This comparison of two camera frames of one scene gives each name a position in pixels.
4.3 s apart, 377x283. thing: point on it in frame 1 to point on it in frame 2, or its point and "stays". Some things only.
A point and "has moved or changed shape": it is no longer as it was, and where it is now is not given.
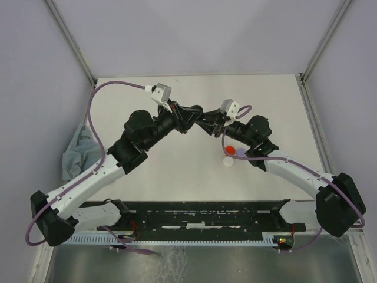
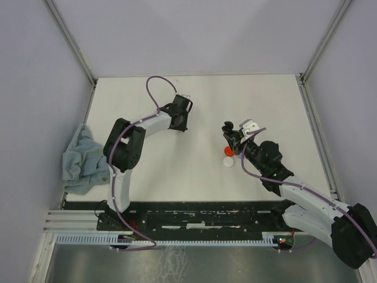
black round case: [196, 111] has moved or changed shape
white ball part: [228, 161] stays
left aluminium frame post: [73, 45] stays
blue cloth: [83, 152] stays
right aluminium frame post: [305, 75] stays
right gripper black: [215, 127] to [235, 142]
